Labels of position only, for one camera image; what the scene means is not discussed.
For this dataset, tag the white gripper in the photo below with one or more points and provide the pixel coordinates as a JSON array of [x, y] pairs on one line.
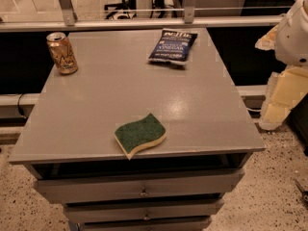
[[294, 42]]

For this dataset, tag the blue chip bag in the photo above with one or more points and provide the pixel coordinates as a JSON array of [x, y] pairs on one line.
[[173, 47]]

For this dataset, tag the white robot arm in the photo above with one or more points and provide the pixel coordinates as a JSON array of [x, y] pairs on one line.
[[289, 41]]

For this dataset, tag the green yellow sponge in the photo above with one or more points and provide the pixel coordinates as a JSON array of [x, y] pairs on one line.
[[136, 136]]

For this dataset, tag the grey drawer cabinet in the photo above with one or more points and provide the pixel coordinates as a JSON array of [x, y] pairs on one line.
[[71, 130]]

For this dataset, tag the black office chair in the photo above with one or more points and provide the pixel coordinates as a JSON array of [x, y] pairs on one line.
[[123, 0]]

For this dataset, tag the middle grey drawer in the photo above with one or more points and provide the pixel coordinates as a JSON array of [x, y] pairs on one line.
[[148, 210]]

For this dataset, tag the grey drawer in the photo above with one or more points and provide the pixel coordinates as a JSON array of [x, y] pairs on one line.
[[148, 210], [163, 224], [138, 186]]

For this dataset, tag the bottom grey drawer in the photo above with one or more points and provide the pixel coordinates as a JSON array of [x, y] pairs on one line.
[[163, 224]]

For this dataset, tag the gold soda can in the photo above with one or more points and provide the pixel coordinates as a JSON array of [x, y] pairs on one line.
[[61, 52]]

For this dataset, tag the top grey drawer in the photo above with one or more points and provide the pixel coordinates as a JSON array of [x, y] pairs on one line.
[[138, 186]]

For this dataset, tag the metal railing frame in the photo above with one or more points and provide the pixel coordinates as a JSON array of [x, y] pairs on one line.
[[80, 15]]

